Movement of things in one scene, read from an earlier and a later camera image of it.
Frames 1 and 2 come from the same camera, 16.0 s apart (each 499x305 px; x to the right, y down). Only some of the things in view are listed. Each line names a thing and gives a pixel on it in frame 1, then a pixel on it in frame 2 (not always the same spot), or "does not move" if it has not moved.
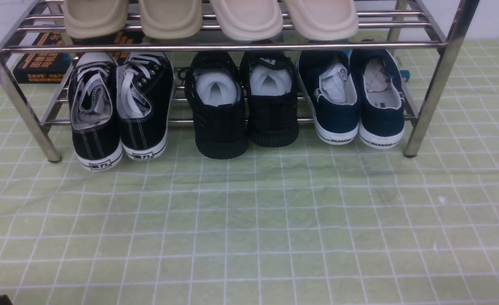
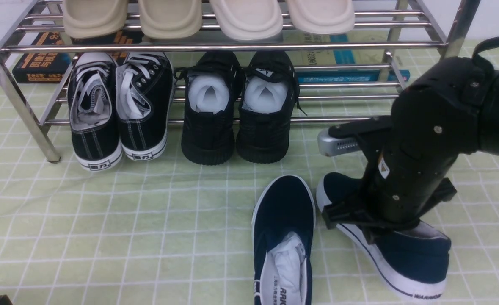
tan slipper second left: (172, 19) does not move
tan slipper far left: (91, 19) does not move
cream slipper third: (248, 20) does not move
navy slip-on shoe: (330, 90) → (283, 220)
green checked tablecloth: (304, 223) does not move
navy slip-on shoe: (378, 80) → (415, 258)
